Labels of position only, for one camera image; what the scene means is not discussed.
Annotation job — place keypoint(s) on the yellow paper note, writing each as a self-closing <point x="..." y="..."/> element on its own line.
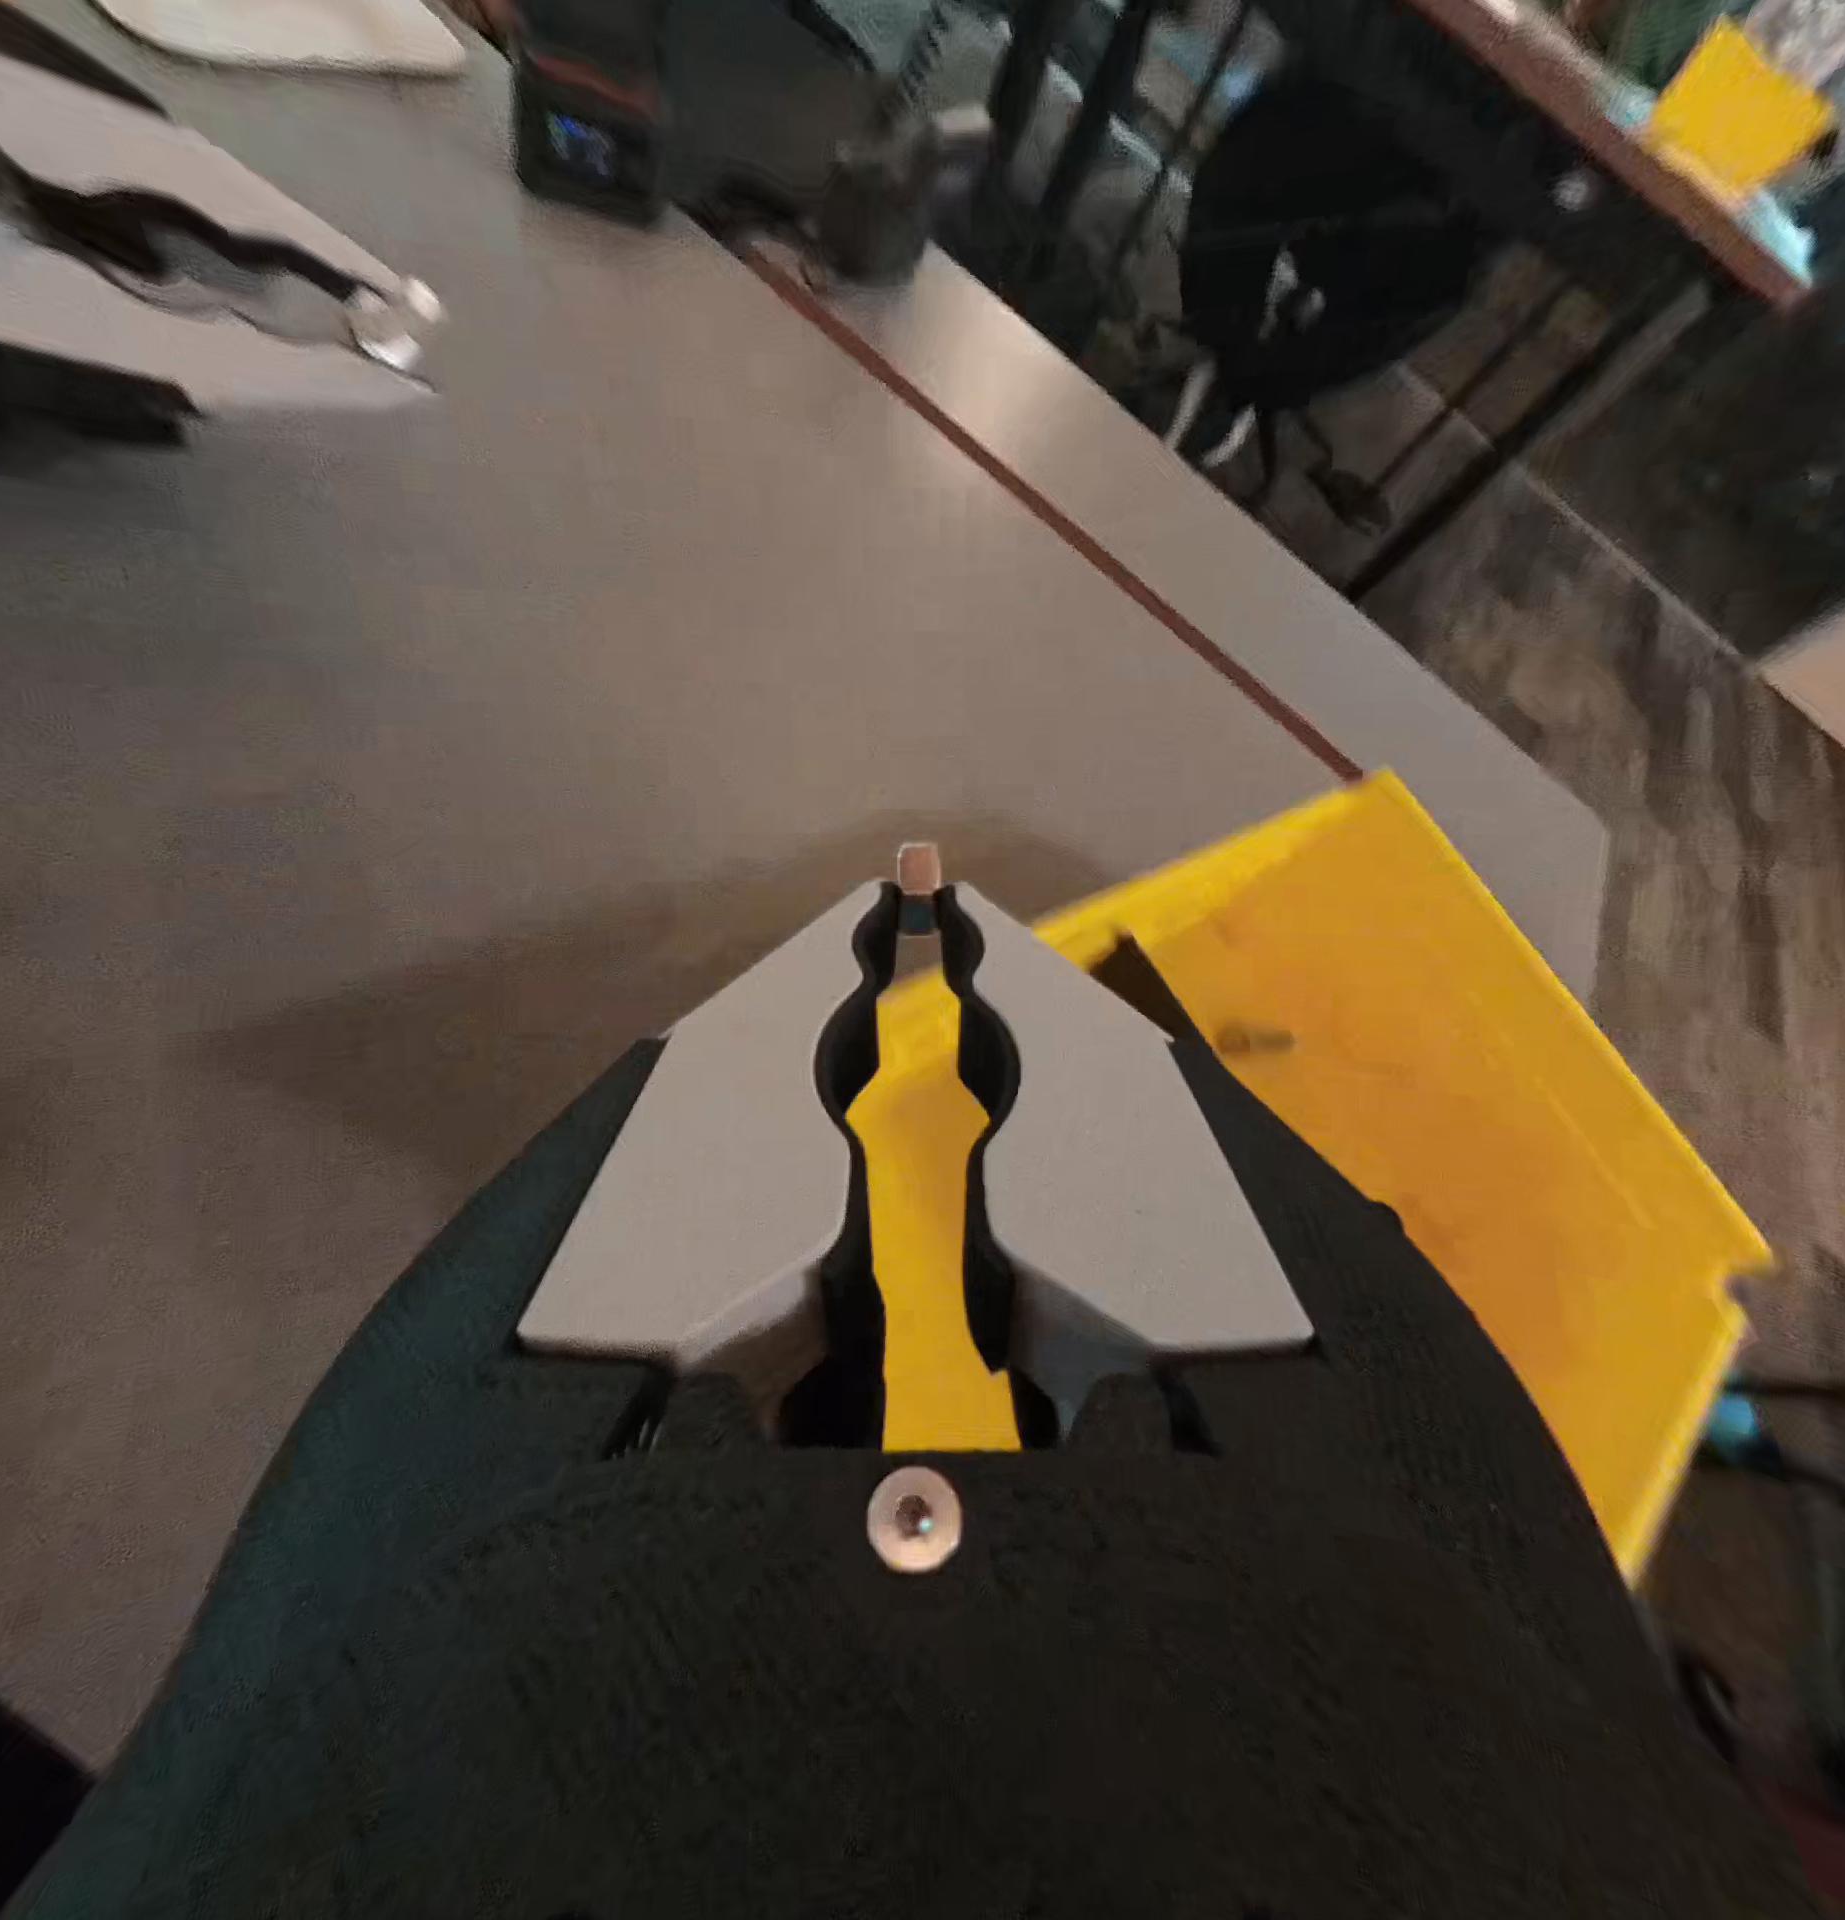
<point x="1741" y="106"/>

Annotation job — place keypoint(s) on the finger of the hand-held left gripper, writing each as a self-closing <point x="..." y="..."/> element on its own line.
<point x="157" y="165"/>
<point x="142" y="345"/>

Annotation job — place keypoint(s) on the black chair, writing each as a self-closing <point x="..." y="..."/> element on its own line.
<point x="1312" y="256"/>

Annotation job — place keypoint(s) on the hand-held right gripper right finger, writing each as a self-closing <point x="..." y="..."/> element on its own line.
<point x="1132" y="1185"/>

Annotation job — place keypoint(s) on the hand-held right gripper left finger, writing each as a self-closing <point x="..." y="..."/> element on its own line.
<point x="711" y="1185"/>

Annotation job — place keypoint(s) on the black device with screen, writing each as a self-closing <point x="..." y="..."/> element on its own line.
<point x="592" y="195"/>

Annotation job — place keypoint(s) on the brown wooden desk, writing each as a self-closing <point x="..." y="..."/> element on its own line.
<point x="1611" y="146"/>

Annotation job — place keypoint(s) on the yellow plastic bin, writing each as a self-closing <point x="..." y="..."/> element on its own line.
<point x="1387" y="1125"/>

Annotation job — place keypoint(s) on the steel bolt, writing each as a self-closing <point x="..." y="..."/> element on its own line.
<point x="394" y="322"/>

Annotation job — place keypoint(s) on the steel hex nut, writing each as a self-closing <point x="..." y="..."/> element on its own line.
<point x="919" y="870"/>

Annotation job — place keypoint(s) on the white stand base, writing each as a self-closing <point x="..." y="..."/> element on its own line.
<point x="292" y="36"/>

